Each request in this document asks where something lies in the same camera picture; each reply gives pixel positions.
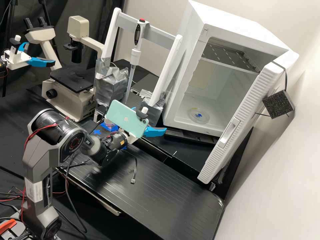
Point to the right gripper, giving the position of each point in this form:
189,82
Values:
130,138

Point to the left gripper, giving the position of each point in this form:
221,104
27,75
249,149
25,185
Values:
16,60

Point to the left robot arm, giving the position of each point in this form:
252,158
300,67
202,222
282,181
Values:
2,65

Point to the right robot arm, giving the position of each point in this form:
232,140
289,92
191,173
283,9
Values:
41,152

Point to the incubator door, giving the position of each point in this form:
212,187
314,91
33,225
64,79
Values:
246,117

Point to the left phone holder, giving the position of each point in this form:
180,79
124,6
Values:
15,47

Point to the blue bottle holder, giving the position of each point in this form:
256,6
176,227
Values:
111,128

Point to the petri dish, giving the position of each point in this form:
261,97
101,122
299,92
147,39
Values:
198,116

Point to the cream microscope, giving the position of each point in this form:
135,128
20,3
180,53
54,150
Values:
66,96

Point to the black tray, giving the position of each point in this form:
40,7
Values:
185,157

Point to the pipette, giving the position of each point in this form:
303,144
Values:
136,53

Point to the white pipette stand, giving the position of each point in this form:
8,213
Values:
162,33

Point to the white incubator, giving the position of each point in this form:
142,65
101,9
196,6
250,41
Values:
225,37

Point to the right wrist camera phone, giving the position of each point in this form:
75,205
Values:
125,117

